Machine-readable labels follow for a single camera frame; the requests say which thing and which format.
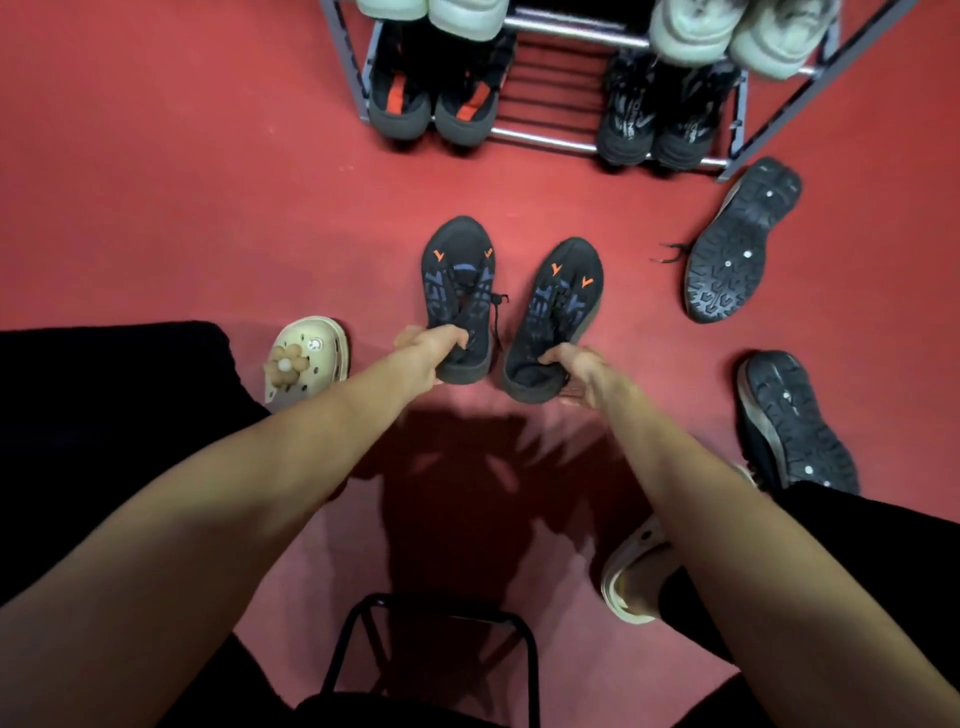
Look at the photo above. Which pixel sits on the black white knit sneaker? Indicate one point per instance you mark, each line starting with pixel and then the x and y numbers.
pixel 626 131
pixel 690 131

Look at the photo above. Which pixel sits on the beige clog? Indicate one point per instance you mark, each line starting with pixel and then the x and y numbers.
pixel 311 360
pixel 637 570

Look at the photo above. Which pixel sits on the person's left forearm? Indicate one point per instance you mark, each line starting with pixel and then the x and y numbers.
pixel 187 540

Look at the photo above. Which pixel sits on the person's left leg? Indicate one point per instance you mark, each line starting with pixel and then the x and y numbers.
pixel 90 420

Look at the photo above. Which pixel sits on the person's leg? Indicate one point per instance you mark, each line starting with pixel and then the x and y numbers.
pixel 90 420
pixel 885 547

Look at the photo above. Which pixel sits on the person's left hand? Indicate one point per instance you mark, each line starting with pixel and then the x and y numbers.
pixel 427 356

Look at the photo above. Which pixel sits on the person's right leg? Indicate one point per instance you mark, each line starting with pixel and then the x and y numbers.
pixel 885 547

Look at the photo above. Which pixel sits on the person's right hand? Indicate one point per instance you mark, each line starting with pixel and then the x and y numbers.
pixel 592 375

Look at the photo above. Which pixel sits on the person's right forearm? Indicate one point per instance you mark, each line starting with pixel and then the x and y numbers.
pixel 750 555

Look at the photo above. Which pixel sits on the black stool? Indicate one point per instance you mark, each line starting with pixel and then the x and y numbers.
pixel 420 712

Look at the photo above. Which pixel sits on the white sneaker green stripe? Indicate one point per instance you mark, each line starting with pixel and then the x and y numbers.
pixel 469 19
pixel 390 7

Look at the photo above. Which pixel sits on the grey metal shoe rack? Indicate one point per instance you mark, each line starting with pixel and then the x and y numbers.
pixel 570 141

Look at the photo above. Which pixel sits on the white ribbed sole sneaker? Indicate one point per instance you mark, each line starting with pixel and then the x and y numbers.
pixel 690 34
pixel 780 41

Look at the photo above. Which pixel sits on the black red high-top shoe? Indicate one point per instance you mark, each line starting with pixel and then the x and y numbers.
pixel 469 116
pixel 397 109

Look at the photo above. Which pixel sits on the black sneaker orange logo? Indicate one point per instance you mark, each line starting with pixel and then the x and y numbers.
pixel 457 285
pixel 555 315

